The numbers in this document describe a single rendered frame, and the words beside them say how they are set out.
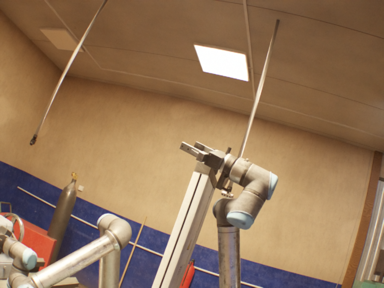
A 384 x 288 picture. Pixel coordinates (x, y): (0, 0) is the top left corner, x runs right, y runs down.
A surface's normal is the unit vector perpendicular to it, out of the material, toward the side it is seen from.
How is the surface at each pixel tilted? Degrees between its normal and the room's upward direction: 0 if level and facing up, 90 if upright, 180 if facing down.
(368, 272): 90
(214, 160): 111
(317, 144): 90
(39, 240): 90
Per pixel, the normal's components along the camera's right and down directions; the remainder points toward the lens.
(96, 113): -0.20, -0.31
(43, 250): 0.13, -0.20
